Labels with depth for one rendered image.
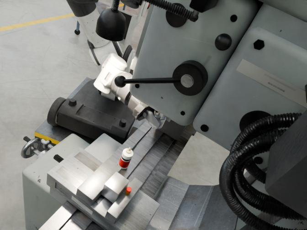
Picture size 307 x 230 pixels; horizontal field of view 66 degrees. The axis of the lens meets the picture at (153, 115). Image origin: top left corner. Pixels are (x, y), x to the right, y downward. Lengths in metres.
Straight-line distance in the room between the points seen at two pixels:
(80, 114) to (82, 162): 0.76
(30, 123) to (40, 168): 1.20
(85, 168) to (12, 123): 1.56
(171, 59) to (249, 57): 0.16
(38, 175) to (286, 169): 1.03
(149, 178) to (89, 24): 0.64
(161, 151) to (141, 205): 0.33
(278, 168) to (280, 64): 0.24
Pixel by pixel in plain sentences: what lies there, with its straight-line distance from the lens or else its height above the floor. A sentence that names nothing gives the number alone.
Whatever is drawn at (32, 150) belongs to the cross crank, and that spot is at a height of 0.62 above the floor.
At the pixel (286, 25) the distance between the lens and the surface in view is 0.45.
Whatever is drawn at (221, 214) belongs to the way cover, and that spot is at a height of 1.02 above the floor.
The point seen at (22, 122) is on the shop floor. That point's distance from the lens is 2.35.
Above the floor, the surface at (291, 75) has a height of 1.55.
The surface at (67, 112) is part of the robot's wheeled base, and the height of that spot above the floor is 0.59.
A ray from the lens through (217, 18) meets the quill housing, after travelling 0.48.
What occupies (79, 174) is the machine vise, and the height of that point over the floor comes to 0.99.
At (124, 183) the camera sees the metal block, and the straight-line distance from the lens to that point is 0.76.
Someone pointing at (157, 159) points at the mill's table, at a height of 0.92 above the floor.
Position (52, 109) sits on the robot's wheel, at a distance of 1.64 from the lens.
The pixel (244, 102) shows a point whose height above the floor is 1.47.
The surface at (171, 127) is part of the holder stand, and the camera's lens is 1.12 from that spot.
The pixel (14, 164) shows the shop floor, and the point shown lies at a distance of 2.08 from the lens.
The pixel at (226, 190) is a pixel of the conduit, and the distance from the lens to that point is 0.42.
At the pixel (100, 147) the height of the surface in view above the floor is 0.84.
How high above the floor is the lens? 1.68
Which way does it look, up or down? 39 degrees down
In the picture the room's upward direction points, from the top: 23 degrees clockwise
